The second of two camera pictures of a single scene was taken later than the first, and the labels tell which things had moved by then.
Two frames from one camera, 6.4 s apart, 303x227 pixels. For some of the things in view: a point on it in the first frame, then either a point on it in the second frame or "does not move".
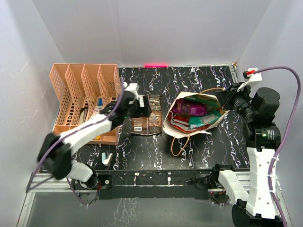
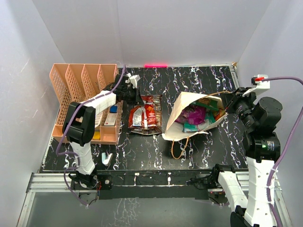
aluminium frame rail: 46,183 does not move
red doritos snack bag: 181,123 -> 143,116
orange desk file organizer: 80,91 does not move
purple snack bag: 187,107 -> 192,115
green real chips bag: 202,99 -> 211,103
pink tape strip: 155,65 does not move
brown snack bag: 153,124 does not move
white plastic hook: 105,161 does not move
